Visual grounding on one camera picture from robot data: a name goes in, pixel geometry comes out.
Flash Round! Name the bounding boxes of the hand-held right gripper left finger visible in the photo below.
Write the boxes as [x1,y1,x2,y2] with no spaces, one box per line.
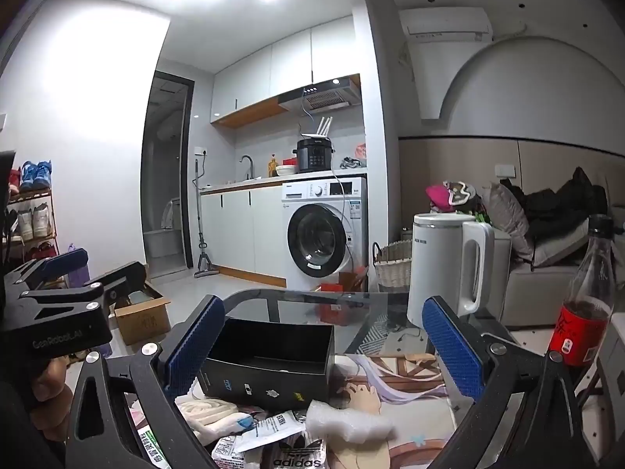
[66,294,226,469]

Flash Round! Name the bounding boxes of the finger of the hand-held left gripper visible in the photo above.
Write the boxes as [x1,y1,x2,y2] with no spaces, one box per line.
[4,248,89,299]
[17,260,148,326]

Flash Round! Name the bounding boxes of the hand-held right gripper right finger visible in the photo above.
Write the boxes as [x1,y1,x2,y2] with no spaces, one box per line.
[421,295,604,469]

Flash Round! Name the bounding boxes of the white plush toy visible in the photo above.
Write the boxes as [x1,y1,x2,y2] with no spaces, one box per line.
[177,396,257,445]

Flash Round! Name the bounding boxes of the black cardboard box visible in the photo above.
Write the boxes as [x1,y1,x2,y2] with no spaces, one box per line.
[198,317,337,410]

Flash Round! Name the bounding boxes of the green and white packet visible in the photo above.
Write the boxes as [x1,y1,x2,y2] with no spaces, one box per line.
[134,427,169,469]

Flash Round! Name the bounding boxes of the white wipes packet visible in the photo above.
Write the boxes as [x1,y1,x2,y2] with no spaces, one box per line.
[234,410,307,454]

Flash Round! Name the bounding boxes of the clear bag with white clothing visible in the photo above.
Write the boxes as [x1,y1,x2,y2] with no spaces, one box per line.
[264,437,329,469]

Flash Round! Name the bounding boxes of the person's left hand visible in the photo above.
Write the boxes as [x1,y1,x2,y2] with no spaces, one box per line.
[32,354,81,408]

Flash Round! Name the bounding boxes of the wooden shoe rack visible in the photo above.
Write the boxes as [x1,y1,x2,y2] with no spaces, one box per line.
[0,186,62,289]

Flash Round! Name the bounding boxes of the shoe rack with shoes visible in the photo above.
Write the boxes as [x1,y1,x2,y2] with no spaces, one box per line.
[6,160,58,261]

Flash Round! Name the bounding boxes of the brown cardboard box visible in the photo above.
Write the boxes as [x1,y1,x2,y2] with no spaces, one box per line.
[108,278,173,347]

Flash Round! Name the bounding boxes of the flat mop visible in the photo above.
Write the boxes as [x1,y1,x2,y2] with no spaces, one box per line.
[193,159,220,279]

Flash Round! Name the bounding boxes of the white electric kettle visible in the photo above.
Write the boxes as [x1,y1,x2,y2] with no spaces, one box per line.
[407,212,496,328]

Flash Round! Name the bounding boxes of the beige sofa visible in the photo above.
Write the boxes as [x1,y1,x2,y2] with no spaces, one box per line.
[503,176,625,328]

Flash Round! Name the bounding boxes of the wicker basket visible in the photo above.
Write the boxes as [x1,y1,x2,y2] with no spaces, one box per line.
[372,241,416,294]

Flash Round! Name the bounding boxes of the dark framed doorway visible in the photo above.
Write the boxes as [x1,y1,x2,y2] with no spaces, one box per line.
[141,71,196,279]

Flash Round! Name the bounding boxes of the small white packet red print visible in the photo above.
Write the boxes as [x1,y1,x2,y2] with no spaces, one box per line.
[212,437,250,469]

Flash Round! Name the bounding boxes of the white base cabinets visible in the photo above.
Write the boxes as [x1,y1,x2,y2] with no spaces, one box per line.
[200,186,288,288]

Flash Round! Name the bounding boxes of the cola bottle red label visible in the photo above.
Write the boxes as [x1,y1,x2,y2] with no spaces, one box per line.
[548,214,617,367]

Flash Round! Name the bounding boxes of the red cardboard box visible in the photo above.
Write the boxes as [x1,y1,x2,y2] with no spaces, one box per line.
[317,268,370,326]

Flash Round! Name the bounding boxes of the white foam wrap piece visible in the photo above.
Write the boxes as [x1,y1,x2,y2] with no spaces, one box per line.
[305,399,396,443]

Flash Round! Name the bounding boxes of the grey pillow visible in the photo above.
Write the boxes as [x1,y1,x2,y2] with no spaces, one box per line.
[483,182,535,262]

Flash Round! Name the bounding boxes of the pink plush toy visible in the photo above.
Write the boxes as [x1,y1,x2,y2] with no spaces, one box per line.
[425,181,484,213]

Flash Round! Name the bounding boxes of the black jacket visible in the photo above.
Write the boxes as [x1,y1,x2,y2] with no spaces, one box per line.
[508,166,609,240]

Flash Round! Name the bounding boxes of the white washing machine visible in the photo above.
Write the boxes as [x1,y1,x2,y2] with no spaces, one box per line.
[282,176,368,291]

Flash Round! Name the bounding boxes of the black pressure cooker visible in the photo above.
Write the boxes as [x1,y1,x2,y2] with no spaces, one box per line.
[297,138,337,173]

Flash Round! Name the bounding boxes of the white router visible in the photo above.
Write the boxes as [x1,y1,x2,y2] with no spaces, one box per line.
[299,116,334,140]

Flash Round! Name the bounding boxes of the range hood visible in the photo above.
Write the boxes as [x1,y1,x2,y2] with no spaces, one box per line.
[278,74,363,113]

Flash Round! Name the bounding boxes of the white air conditioner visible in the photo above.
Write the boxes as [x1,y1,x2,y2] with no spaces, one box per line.
[399,7,494,42]

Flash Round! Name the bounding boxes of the white wall cabinets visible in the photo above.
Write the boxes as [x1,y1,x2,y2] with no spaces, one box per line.
[210,14,355,128]

